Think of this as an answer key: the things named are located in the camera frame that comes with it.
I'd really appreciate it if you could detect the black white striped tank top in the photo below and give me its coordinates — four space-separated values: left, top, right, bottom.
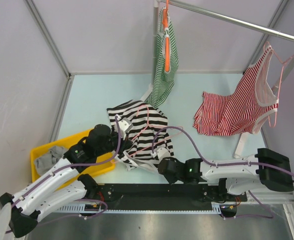
106 100 174 173

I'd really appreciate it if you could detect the pink wire hanger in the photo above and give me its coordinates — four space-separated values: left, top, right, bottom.
125 103 180 161

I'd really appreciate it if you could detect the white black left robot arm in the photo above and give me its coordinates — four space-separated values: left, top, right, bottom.
0 120 133 238

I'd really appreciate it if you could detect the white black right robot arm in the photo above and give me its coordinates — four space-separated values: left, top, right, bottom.
154 147 294 201

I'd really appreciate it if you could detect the green white striped tank top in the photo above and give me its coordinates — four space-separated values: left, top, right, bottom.
146 7 179 108

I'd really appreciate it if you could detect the red white striped tank top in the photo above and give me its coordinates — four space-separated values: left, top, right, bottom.
193 45 279 137

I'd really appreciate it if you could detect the orange plastic hanger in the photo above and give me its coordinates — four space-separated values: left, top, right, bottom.
162 0 170 73

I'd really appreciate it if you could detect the pink hanger under red top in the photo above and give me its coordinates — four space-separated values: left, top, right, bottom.
268 33 294 127

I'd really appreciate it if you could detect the yellow plastic bin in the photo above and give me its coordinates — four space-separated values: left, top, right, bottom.
30 129 115 189

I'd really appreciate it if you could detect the grey cloth garment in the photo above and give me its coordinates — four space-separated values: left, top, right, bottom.
33 145 68 176

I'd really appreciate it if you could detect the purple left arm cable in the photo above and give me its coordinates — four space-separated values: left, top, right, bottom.
4 114 121 235

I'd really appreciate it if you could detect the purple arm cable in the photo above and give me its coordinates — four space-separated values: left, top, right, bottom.
151 126 294 219
4 114 121 235

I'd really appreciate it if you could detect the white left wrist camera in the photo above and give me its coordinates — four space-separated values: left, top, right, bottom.
115 118 133 139

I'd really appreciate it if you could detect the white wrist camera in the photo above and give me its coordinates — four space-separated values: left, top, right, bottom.
115 118 133 139
151 147 171 161

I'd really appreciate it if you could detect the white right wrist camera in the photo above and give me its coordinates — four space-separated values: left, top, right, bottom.
151 147 171 161

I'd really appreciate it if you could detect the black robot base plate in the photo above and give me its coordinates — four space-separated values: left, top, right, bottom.
84 183 247 204

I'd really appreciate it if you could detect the white slotted cable duct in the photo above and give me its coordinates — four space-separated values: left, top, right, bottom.
55 200 237 215

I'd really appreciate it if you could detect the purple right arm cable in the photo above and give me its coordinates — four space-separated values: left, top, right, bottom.
151 126 294 219

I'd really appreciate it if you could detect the metal clothes rail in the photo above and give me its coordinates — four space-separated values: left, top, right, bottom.
168 0 294 42

